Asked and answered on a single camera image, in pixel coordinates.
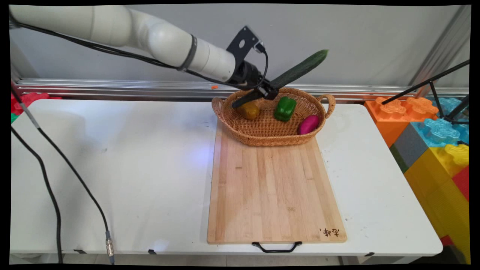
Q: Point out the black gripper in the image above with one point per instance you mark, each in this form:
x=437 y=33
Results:
x=247 y=75

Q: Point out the long dark green cucumber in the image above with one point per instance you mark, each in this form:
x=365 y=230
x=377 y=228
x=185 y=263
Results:
x=300 y=69

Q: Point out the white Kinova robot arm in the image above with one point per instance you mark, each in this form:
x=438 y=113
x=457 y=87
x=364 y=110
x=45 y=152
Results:
x=123 y=30

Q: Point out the green toy bell pepper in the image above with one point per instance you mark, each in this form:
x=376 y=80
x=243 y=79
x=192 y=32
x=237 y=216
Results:
x=285 y=108

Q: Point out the brown toy potato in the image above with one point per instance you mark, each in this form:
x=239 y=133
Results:
x=249 y=111

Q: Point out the woven wicker basket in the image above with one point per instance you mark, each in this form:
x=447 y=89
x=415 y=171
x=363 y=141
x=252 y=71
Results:
x=262 y=131

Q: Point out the magenta toy sweet potato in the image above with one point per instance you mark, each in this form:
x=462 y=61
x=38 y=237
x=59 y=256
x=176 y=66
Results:
x=309 y=125

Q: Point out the bamboo cutting board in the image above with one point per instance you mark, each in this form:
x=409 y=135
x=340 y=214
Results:
x=273 y=195

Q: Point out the orange giant toy brick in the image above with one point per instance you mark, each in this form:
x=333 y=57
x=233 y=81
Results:
x=390 y=120

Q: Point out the grey giant toy brick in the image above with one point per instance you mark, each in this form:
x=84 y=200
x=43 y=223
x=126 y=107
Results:
x=408 y=146

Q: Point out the black tripod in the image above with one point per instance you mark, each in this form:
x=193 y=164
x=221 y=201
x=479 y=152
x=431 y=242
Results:
x=431 y=80

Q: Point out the blue giant toy brick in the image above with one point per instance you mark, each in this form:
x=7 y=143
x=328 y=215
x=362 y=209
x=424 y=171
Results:
x=438 y=131

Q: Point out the yellow giant toy brick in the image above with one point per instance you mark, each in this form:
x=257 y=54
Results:
x=438 y=195

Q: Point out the red giant toy brick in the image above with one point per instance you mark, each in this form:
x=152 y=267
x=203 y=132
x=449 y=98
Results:
x=462 y=182

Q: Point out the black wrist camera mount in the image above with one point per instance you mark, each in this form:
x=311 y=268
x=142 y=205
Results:
x=242 y=43

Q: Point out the aluminium rail along wall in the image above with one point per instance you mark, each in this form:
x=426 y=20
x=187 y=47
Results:
x=112 y=88

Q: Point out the slanted aluminium post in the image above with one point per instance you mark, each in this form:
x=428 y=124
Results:
x=440 y=48

